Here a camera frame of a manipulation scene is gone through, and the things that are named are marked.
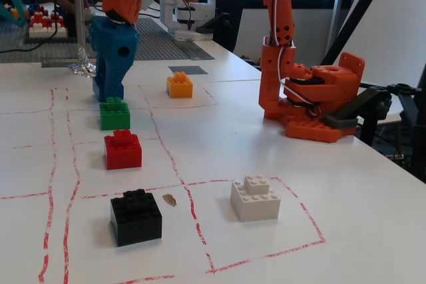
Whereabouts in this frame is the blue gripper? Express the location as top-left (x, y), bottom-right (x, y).
top-left (89, 15), bottom-right (140, 100)

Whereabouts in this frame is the green brick block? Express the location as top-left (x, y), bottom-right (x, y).
top-left (99, 96), bottom-right (131, 131)

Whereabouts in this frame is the yellow brick block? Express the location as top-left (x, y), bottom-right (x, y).
top-left (166, 71), bottom-right (194, 99)

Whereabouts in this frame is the red brick block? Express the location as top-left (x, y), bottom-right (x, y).
top-left (103, 128), bottom-right (143, 171)

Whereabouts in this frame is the grey square marker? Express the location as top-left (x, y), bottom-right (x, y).
top-left (167, 65), bottom-right (209, 76)

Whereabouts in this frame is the black brick block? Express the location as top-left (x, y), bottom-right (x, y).
top-left (110, 189), bottom-right (163, 248)

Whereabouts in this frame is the white brick block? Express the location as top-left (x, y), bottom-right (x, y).
top-left (230, 174), bottom-right (282, 223)

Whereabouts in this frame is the crumpled aluminium foil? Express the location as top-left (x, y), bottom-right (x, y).
top-left (67, 47), bottom-right (98, 77)

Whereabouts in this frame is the dark grey tape strip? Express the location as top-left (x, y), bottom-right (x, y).
top-left (41, 59), bottom-right (97, 69)

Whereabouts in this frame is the grey studded baseplate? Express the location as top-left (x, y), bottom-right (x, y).
top-left (0, 17), bottom-right (187, 65)

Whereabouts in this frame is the metal pole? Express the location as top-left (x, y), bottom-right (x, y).
top-left (73, 0), bottom-right (85, 53)

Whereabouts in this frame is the brick stack on black plate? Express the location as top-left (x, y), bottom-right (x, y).
top-left (23, 3), bottom-right (70, 45)

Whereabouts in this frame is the black office chair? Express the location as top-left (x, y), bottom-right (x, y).
top-left (195, 0), bottom-right (250, 54)

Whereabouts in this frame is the black table clamp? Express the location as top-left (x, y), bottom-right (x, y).
top-left (321, 85), bottom-right (394, 130)

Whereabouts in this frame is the white plastic chair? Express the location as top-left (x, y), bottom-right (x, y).
top-left (328, 0), bottom-right (426, 126)

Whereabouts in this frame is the thin black cable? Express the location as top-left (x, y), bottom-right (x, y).
top-left (0, 0), bottom-right (69, 54)

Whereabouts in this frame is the silver duct tape strip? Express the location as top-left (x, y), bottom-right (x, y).
top-left (170, 35), bottom-right (216, 61)

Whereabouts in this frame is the white servo cable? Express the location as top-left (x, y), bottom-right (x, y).
top-left (271, 0), bottom-right (321, 119)

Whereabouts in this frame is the black camera tripod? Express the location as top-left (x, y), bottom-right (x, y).
top-left (319, 0), bottom-right (426, 174)

